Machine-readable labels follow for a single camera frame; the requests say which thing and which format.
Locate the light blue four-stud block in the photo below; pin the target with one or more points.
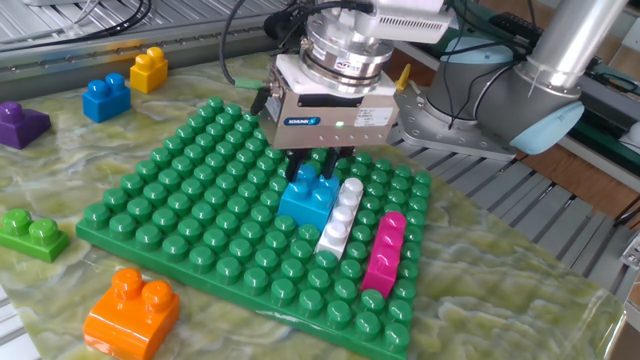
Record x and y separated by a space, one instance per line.
305 202

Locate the aluminium frame beam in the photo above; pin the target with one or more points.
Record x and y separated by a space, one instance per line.
632 255

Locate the large green studded baseplate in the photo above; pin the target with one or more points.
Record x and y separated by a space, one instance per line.
200 225

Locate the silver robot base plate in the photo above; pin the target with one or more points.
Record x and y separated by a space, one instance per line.
450 130

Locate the silver Schunk gripper body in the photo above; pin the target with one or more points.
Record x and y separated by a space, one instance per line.
325 125

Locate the white four-stud block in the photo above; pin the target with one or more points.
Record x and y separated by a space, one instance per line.
340 220

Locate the aluminium profile rail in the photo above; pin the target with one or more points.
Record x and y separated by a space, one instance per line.
150 55

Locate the yellow two-stud block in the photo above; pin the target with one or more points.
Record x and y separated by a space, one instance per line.
149 72

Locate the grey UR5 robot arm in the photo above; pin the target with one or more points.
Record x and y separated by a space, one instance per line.
500 90

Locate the blue two-stud block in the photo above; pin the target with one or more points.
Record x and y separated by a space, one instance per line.
107 102

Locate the yellow plastic clip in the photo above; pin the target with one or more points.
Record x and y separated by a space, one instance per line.
403 77

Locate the green marble patterned mat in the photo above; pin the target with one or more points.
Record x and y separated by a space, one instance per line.
525 310

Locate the bright green two-stud block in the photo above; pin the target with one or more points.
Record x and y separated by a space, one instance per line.
35 237

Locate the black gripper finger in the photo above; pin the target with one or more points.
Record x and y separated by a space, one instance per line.
331 162
294 167

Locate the black keyboard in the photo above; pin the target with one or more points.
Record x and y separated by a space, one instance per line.
515 25

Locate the pink three-stud block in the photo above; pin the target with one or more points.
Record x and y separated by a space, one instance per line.
385 260

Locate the orange two-stud block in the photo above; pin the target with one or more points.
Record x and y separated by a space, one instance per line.
130 320

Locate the dark purple single-stud block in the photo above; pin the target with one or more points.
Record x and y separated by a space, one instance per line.
20 127

